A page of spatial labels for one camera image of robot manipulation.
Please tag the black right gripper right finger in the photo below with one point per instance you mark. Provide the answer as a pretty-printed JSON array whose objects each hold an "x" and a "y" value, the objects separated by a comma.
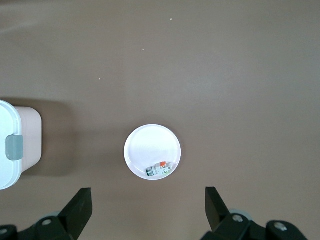
[{"x": 215, "y": 210}]

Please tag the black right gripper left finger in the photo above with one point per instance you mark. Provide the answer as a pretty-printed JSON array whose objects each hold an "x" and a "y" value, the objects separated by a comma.
[{"x": 80, "y": 207}]

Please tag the white lidded storage box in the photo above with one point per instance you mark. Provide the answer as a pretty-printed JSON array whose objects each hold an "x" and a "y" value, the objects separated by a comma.
[{"x": 10, "y": 162}]

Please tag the round pink plate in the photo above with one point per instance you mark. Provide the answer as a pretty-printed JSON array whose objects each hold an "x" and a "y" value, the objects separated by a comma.
[{"x": 152, "y": 145}]

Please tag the white switch with green button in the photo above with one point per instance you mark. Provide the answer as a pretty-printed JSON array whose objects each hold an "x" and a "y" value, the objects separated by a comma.
[{"x": 157, "y": 171}]

